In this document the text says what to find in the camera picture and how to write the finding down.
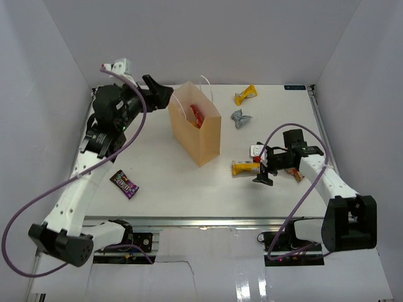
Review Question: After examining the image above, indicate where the purple M&M's packet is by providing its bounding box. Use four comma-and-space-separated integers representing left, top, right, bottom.
110, 170, 139, 199

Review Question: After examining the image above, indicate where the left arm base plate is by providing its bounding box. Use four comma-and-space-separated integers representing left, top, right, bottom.
94, 232, 154, 264

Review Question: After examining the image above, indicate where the yellow snack bar wrapper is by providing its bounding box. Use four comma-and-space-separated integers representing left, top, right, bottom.
232, 160, 260, 176

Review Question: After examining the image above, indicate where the orange fruit candy bag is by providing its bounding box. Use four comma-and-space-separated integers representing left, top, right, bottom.
286, 168, 304, 182

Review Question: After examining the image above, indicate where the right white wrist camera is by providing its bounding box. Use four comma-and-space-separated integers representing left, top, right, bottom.
249, 143, 266, 162

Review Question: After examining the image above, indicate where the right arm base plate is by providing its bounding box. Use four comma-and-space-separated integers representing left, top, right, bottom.
256, 218, 325, 268

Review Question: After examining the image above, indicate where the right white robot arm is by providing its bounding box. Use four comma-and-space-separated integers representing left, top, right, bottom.
250, 129, 377, 252

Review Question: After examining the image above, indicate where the silver crumpled wrapper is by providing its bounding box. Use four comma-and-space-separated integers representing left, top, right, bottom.
230, 109, 252, 129

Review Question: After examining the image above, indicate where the pink candy packet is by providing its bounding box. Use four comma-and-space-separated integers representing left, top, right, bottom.
190, 104, 205, 128

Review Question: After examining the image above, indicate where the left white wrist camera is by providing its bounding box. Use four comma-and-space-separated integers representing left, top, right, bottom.
100, 58, 137, 85

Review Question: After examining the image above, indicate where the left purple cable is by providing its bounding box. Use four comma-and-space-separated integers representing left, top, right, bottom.
1, 64, 155, 278

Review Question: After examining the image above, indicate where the brown paper bag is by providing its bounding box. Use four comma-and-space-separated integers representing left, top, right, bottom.
168, 76, 222, 167

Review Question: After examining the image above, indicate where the small yellow candy wrapper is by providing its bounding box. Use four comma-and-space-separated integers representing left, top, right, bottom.
234, 84, 258, 106

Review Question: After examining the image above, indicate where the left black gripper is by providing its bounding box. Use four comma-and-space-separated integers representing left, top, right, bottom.
115, 74, 173, 130

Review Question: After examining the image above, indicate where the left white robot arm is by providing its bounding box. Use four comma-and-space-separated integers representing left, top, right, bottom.
28, 75, 174, 267

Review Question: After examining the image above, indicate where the aluminium front rail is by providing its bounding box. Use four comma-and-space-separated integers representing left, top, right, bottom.
84, 216, 328, 228

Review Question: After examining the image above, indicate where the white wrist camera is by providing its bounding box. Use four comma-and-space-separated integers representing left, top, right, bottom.
100, 58, 137, 85
249, 143, 266, 162

